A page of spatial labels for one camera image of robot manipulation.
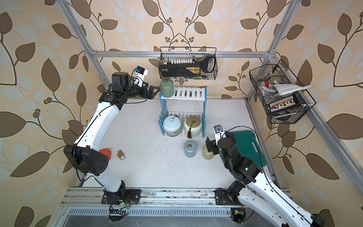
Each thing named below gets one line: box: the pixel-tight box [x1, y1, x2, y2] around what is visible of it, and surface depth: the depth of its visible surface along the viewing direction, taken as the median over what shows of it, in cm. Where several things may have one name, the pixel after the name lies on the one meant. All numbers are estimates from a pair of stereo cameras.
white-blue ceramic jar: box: [163, 114, 182, 137], surface depth 92 cm
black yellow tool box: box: [158, 62, 202, 78], surface depth 86 cm
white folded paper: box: [271, 84, 312, 96], surface depth 63 cm
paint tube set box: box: [267, 95, 301, 114], surface depth 68 cm
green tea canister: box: [159, 78, 174, 98], surface depth 82 cm
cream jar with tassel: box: [183, 115, 203, 139], surface depth 93 cm
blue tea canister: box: [183, 140, 197, 158], surface depth 86 cm
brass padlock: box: [116, 149, 126, 161], surface depth 91 cm
